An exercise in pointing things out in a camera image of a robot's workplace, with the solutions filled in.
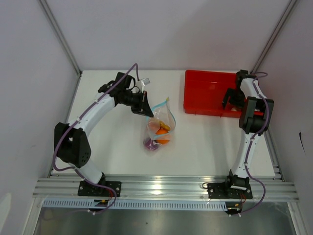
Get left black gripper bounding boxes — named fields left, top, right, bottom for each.
left=120, top=91, right=154, bottom=118

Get yellow food pieces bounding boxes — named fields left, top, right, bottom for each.
left=159, top=120, right=171, bottom=132

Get clear zip top bag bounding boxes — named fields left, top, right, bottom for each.
left=143, top=97, right=176, bottom=151

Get purple onion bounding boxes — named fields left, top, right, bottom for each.
left=143, top=138, right=160, bottom=151

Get orange fruit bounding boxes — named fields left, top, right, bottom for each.
left=156, top=129, right=170, bottom=145

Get small orange pumpkin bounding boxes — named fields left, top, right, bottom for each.
left=147, top=119, right=160, bottom=133

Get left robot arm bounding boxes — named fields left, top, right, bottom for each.
left=53, top=72, right=154, bottom=196

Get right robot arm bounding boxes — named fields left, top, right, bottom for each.
left=222, top=70, right=274, bottom=198

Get red plastic tray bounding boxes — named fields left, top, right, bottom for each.
left=183, top=70, right=266, bottom=118

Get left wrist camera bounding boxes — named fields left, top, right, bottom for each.
left=135, top=78, right=151, bottom=92

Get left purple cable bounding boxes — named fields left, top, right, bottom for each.
left=52, top=63, right=140, bottom=216

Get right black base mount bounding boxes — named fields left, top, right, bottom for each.
left=201, top=182, right=253, bottom=199

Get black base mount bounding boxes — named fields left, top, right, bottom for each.
left=201, top=182, right=253, bottom=199
left=77, top=181, right=122, bottom=197

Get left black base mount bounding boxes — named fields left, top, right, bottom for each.
left=77, top=181, right=122, bottom=197

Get aluminium rail frame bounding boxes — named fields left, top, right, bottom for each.
left=33, top=173, right=299, bottom=202

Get white slotted cable duct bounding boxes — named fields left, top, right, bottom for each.
left=43, top=198, right=239, bottom=211

